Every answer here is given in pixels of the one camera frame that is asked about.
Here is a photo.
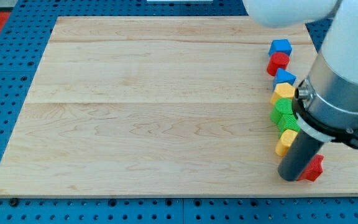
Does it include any red star block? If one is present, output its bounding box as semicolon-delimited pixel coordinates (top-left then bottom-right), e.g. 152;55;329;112
297;154;324;182

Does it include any green cylinder block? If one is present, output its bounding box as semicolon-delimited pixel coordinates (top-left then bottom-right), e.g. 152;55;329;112
270;98;293;124

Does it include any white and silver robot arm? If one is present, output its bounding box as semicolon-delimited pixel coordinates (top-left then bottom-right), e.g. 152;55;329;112
244;0;358;181

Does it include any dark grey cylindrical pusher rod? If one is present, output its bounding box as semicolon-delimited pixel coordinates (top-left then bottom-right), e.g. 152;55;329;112
278;129;324;181

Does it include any red cylinder block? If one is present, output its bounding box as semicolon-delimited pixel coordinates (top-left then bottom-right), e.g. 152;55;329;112
267;52;290;76

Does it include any blue triangular block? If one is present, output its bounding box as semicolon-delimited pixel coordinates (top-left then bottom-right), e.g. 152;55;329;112
272;68;296;90

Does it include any yellow hexagon block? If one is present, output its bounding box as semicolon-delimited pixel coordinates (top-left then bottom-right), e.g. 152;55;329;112
270;83;295;105

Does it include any yellow cylinder block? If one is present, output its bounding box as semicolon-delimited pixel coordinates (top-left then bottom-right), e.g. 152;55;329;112
275;129;298;156

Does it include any green heart-shaped block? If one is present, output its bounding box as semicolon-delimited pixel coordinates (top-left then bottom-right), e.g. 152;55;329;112
277;114;300;137

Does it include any light wooden board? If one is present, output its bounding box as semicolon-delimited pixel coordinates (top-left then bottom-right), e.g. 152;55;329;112
0;16;358;198

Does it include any black flange mount ring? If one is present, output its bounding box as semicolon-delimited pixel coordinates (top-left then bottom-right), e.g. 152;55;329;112
291;79;358;149

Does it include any blue cube block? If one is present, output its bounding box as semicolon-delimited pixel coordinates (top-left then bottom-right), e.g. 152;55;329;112
268;39;292;57

